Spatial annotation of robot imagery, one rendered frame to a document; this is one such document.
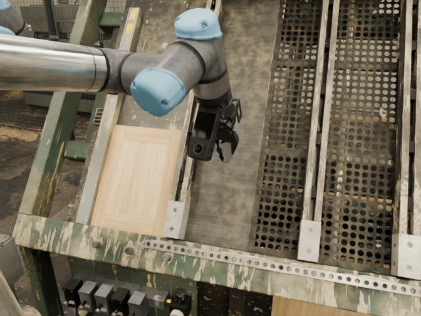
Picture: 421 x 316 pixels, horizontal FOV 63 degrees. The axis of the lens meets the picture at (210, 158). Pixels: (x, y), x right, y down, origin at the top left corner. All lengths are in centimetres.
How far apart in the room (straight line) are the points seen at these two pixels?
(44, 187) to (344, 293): 117
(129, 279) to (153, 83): 93
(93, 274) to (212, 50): 103
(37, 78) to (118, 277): 94
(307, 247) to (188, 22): 80
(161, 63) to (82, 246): 95
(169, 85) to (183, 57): 6
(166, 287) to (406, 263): 77
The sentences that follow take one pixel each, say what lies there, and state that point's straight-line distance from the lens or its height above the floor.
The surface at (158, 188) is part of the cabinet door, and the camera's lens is 131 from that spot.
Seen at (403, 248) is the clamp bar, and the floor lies 99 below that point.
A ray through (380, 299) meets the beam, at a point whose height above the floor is 86.
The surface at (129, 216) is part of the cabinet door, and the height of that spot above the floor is 93.
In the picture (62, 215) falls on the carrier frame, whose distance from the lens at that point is 170.
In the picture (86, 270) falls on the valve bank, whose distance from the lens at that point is 142.
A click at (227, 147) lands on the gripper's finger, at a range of 76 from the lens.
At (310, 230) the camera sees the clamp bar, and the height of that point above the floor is 100.
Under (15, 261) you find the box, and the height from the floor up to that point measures 84.
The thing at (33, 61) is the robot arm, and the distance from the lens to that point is 54.
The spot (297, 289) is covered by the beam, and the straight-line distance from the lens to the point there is 118.
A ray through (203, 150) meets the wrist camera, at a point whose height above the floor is 139.
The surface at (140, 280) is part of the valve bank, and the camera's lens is 132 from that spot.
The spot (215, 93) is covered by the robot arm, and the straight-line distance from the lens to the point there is 65.
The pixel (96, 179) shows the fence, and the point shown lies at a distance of 140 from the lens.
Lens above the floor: 165
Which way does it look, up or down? 24 degrees down
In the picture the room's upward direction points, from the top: straight up
